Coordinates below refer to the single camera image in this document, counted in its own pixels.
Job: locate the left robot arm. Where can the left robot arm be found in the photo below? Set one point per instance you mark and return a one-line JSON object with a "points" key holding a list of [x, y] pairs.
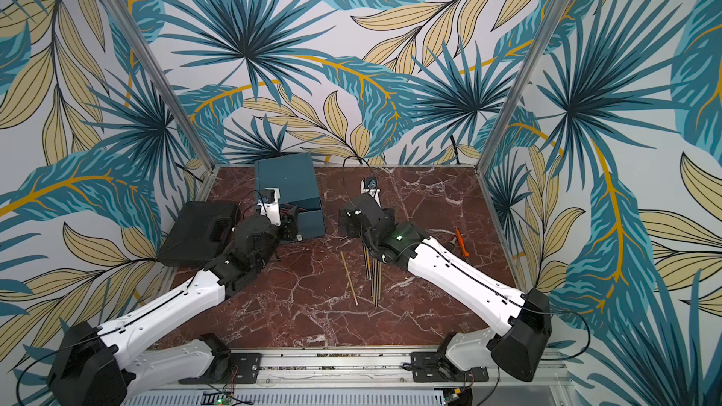
{"points": [[106, 364]]}

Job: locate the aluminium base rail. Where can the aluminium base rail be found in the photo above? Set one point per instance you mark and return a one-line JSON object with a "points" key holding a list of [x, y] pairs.
{"points": [[367, 376]]}

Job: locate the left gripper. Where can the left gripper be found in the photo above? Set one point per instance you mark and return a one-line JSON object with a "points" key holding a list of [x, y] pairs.
{"points": [[290, 226]]}

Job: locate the brown pencil right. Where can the brown pencil right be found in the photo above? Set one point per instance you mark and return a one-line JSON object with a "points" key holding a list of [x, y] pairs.
{"points": [[376, 279]]}

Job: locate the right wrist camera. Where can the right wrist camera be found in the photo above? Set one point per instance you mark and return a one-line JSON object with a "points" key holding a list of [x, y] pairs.
{"points": [[370, 186]]}

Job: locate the small circuit board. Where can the small circuit board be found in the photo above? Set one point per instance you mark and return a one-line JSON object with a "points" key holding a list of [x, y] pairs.
{"points": [[215, 398]]}

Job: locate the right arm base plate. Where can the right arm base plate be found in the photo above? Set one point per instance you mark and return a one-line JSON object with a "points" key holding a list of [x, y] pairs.
{"points": [[430, 367]]}

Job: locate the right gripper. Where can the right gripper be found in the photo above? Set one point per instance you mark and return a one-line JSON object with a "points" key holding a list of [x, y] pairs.
{"points": [[353, 221]]}

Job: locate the orange handled tool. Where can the orange handled tool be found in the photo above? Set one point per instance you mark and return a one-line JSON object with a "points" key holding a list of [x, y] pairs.
{"points": [[462, 245]]}

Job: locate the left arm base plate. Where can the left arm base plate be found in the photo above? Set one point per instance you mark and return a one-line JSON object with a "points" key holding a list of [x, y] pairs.
{"points": [[241, 368]]}

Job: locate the teal drawer cabinet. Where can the teal drawer cabinet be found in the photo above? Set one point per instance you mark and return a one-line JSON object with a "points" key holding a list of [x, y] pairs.
{"points": [[294, 176]]}

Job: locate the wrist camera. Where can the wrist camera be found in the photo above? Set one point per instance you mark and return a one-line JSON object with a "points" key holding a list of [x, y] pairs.
{"points": [[269, 205], [370, 186]]}

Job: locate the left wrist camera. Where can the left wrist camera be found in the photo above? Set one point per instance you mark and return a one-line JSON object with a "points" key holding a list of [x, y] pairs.
{"points": [[269, 205]]}

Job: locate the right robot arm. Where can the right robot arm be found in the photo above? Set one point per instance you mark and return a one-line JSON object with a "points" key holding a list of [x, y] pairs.
{"points": [[519, 323]]}

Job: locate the black plastic case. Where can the black plastic case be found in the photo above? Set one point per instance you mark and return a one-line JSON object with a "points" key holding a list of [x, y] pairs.
{"points": [[200, 233]]}

